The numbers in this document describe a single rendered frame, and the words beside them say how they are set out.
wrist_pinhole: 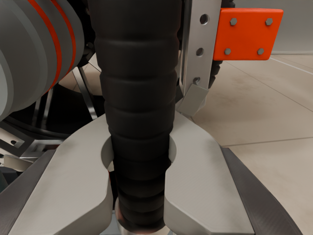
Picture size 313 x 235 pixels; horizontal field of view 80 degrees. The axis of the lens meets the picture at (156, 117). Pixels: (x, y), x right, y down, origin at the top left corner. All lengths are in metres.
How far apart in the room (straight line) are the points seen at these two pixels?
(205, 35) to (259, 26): 0.08
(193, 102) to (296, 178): 1.18
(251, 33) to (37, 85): 0.29
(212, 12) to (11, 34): 0.23
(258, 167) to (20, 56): 1.34
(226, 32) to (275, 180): 1.14
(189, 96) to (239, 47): 0.10
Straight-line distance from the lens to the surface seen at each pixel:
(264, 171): 1.39
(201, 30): 0.30
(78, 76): 0.45
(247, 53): 0.33
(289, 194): 1.33
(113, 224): 0.78
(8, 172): 0.78
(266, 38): 0.34
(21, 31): 0.22
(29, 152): 0.49
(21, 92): 0.21
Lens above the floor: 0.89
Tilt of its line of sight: 31 degrees down
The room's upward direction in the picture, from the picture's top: straight up
